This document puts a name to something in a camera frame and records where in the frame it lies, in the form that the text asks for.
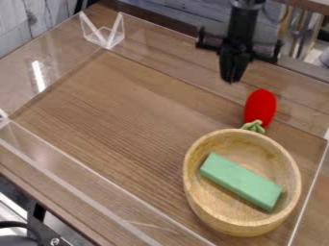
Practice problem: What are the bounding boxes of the round wooden bowl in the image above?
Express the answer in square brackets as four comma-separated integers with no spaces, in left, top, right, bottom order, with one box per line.
[182,129,302,237]

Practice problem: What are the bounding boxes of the clear acrylic corner bracket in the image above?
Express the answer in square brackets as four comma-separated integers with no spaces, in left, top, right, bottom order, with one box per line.
[79,12,124,50]

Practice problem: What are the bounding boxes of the clear acrylic tray walls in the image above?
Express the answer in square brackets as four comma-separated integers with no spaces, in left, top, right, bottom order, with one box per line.
[0,5,329,246]

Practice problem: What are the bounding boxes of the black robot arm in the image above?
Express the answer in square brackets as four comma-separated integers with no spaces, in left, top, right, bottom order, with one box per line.
[195,0,282,84]

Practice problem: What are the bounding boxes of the black table leg bracket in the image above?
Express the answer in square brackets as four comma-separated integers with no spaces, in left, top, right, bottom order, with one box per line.
[0,203,73,246]

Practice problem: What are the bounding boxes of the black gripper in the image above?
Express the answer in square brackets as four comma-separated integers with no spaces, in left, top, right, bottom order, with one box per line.
[195,26,282,83]

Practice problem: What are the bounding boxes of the green rectangular block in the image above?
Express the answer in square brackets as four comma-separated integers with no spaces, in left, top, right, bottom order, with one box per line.
[199,153,282,211]

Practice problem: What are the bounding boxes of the metal chair frame background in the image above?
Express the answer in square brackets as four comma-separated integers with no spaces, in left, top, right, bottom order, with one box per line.
[274,0,329,59]

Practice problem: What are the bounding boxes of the red knitted fruit green stem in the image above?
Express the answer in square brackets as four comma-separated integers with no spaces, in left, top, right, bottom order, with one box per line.
[242,89,278,134]

